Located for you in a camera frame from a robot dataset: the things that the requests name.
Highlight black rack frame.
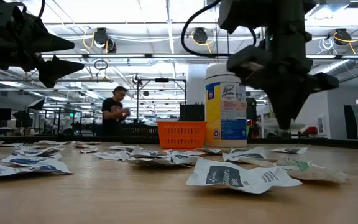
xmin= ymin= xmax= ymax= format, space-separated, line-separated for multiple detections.
xmin=135 ymin=77 xmax=188 ymax=124

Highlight grey white antiseptic towelette packet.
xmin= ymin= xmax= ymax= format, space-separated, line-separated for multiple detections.
xmin=228 ymin=147 xmax=254 ymax=154
xmin=170 ymin=154 xmax=200 ymax=166
xmin=163 ymin=149 xmax=205 ymax=157
xmin=93 ymin=151 xmax=131 ymax=161
xmin=125 ymin=156 xmax=195 ymax=168
xmin=221 ymin=146 xmax=278 ymax=165
xmin=129 ymin=145 xmax=171 ymax=159
xmin=195 ymin=147 xmax=224 ymax=156
xmin=185 ymin=157 xmax=303 ymax=195
xmin=270 ymin=146 xmax=308 ymax=156

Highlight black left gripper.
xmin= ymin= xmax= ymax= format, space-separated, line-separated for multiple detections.
xmin=0 ymin=0 xmax=85 ymax=89

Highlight black perforated long box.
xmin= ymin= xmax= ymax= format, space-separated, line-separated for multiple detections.
xmin=179 ymin=97 xmax=258 ymax=123

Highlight orange plastic basket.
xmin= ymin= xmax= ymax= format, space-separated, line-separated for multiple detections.
xmin=157 ymin=121 xmax=209 ymax=150

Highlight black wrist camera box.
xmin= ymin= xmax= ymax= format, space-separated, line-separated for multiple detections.
xmin=226 ymin=45 xmax=275 ymax=91

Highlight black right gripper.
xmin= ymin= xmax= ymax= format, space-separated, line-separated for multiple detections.
xmin=259 ymin=58 xmax=341 ymax=131

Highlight person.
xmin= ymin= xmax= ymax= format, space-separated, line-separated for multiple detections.
xmin=100 ymin=85 xmax=132 ymax=138

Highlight black ceiling cable reel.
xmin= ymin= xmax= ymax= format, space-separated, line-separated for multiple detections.
xmin=192 ymin=27 xmax=209 ymax=45
xmin=333 ymin=27 xmax=352 ymax=46
xmin=92 ymin=27 xmax=117 ymax=54

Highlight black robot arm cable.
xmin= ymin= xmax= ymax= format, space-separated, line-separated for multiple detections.
xmin=180 ymin=0 xmax=257 ymax=58

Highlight red box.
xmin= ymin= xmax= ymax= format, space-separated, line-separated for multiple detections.
xmin=298 ymin=126 xmax=319 ymax=136

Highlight Lysol wipes canister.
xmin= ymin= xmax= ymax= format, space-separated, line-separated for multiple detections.
xmin=204 ymin=63 xmax=248 ymax=149

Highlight small black ceiling reel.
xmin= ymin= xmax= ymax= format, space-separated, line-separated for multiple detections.
xmin=131 ymin=73 xmax=143 ymax=88

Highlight black plastic basket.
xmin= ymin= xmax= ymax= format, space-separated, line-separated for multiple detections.
xmin=119 ymin=123 xmax=160 ymax=139

